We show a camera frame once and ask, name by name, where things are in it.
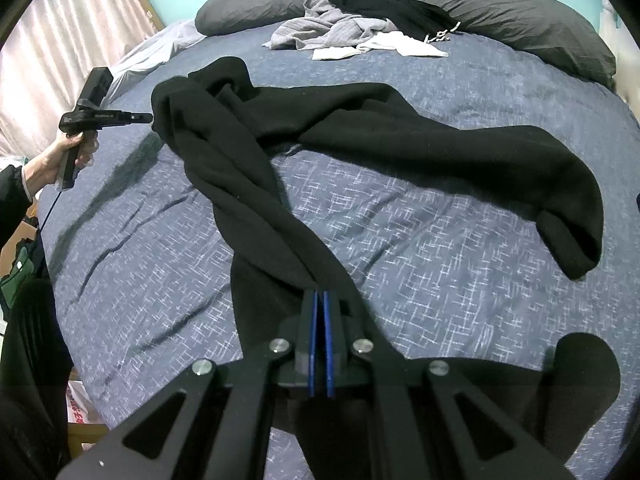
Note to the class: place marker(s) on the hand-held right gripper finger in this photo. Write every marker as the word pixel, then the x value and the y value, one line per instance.
pixel 327 340
pixel 315 340

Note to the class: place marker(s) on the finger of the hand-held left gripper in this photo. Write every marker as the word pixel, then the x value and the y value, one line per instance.
pixel 142 118

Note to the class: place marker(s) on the black pants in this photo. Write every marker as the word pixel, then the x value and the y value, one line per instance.
pixel 400 130

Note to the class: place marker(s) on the person's left forearm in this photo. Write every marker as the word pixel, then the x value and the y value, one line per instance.
pixel 12 195

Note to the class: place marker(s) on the person's left hand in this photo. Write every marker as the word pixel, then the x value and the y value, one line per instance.
pixel 47 165

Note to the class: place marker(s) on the pale grey crumpled sheet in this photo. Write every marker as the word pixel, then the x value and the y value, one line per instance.
pixel 150 50

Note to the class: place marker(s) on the pink curtain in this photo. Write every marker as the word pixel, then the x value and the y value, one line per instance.
pixel 60 35

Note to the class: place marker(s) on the brown cardboard box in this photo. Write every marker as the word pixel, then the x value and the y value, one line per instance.
pixel 22 232

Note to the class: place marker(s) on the blue patterned bedspread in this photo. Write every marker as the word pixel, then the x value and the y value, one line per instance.
pixel 450 270

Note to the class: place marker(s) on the crumpled grey garment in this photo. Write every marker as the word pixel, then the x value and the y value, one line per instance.
pixel 325 30

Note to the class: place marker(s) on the white plastic bag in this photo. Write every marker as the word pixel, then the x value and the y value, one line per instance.
pixel 80 402

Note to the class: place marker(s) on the crumpled black garment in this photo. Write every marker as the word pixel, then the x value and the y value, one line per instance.
pixel 380 5

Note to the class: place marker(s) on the person's dark clothing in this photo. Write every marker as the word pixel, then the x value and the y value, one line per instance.
pixel 30 385

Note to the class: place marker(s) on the crumpled white garment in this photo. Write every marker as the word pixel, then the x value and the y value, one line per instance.
pixel 405 42

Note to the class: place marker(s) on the long dark grey pillow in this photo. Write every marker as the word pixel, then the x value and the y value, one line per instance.
pixel 525 20

